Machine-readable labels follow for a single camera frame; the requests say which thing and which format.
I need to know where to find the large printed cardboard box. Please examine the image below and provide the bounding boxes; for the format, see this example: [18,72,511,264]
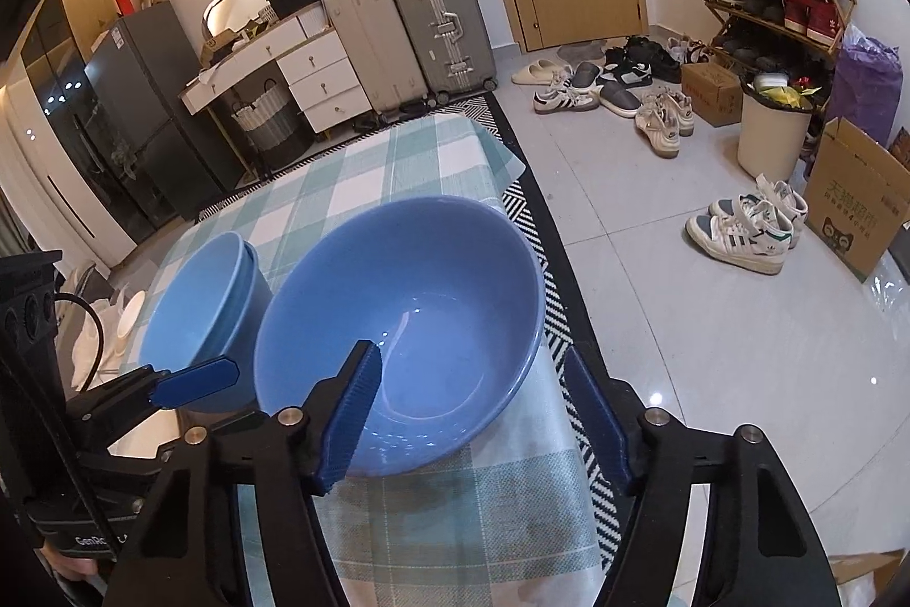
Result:
[802,116,910,284]

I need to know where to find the beige trash bin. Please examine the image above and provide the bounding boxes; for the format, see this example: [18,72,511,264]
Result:
[737,73,815,181]

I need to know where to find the teal checked tablecloth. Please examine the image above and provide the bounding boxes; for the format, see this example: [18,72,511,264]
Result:
[67,113,605,607]

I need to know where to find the grey refrigerator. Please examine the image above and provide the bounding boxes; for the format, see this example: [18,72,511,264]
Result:
[85,1,246,224]

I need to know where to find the small cardboard box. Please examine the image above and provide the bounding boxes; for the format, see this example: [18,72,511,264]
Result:
[681,61,744,128]

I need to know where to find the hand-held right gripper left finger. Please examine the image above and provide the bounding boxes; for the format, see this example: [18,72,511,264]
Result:
[103,338,383,607]

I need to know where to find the woven laundry basket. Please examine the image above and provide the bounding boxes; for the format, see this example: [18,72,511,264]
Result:
[231,81,296,153]

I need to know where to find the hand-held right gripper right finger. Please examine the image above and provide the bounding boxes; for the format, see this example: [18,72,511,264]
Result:
[564,347,843,607]

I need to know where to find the beige suitcase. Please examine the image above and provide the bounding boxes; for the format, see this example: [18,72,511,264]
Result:
[321,0,431,126]

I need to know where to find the flat brown cardboard box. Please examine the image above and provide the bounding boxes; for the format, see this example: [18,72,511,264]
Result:
[58,0,118,43]

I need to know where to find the white dresser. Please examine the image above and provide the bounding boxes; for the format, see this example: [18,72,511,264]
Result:
[179,6,371,135]

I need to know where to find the white and green sneaker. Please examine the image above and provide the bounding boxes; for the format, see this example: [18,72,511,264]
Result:
[686,191,793,275]
[711,173,809,238]

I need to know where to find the purple plastic bag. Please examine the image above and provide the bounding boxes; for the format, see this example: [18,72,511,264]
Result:
[828,27,904,146]

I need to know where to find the person's left hand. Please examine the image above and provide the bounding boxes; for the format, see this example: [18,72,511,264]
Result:
[39,543,107,590]

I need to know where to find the silver suitcase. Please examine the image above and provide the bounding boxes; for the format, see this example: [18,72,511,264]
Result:
[390,0,499,106]

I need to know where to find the group of scattered shoes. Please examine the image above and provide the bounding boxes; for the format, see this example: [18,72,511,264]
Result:
[512,34,708,160]

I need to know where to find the dark glass cabinet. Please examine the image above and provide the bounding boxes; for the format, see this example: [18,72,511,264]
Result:
[21,0,164,245]

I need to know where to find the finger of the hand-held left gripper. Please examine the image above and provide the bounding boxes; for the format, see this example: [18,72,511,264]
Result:
[78,435,180,490]
[64,356,241,432]

